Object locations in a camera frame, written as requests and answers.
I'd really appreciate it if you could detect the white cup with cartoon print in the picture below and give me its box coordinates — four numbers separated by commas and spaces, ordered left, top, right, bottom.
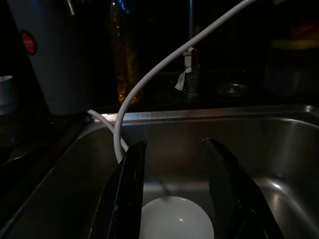
0, 75, 19, 116

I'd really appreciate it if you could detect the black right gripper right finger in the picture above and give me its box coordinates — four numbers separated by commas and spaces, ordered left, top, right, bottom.
201, 136, 285, 239

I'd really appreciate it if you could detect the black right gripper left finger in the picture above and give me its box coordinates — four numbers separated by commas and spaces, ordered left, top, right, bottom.
88, 140, 148, 239

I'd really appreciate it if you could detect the white ceramic bowl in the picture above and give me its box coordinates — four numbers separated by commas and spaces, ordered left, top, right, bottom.
139, 195, 215, 239

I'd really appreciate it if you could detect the white flexible hose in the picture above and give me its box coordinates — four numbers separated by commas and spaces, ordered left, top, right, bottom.
86, 0, 259, 165

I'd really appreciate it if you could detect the stainless steel sink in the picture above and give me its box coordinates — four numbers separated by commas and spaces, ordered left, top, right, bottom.
0, 104, 319, 239

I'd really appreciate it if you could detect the grey canister with red button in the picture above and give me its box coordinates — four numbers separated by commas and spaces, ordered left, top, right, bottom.
6, 0, 101, 117

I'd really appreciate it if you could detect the glass oil bottle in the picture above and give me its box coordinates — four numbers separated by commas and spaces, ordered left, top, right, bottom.
109, 0, 146, 106

